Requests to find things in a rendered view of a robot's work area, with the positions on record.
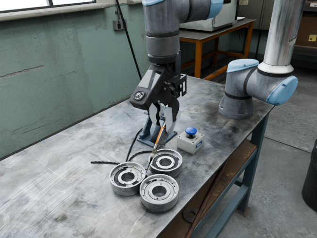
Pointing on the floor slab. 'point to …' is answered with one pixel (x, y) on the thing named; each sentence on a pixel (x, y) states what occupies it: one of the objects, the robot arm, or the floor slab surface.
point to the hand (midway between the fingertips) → (162, 130)
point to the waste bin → (311, 181)
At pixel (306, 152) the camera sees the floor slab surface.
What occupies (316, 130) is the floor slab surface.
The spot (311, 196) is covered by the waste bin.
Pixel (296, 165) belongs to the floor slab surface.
